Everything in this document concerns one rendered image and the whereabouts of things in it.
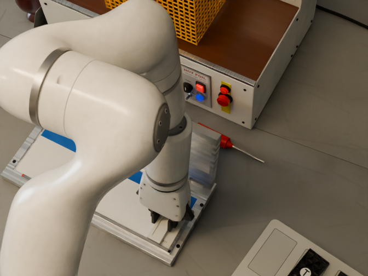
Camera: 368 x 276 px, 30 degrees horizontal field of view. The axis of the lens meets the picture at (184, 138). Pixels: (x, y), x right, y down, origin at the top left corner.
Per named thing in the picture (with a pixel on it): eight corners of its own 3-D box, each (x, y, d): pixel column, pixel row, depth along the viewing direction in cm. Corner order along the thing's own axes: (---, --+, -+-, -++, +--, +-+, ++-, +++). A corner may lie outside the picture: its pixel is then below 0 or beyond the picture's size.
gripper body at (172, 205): (133, 174, 131) (134, 206, 140) (180, 197, 128) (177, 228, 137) (153, 148, 135) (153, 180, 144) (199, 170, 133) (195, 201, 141)
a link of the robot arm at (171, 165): (132, 170, 129) (174, 191, 127) (131, 125, 119) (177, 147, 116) (155, 139, 134) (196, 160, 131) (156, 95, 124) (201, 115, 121)
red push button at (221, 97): (214, 104, 152) (214, 96, 149) (219, 97, 153) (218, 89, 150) (228, 110, 151) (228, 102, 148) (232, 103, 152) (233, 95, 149)
